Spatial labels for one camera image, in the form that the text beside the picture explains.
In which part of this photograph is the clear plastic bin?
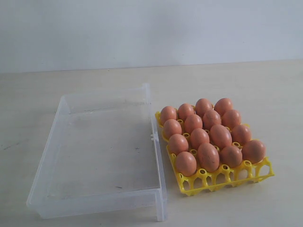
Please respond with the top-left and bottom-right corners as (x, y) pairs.
(27, 84), (167, 221)

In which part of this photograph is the yellow plastic egg tray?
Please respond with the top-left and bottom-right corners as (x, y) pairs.
(161, 118), (274, 196)

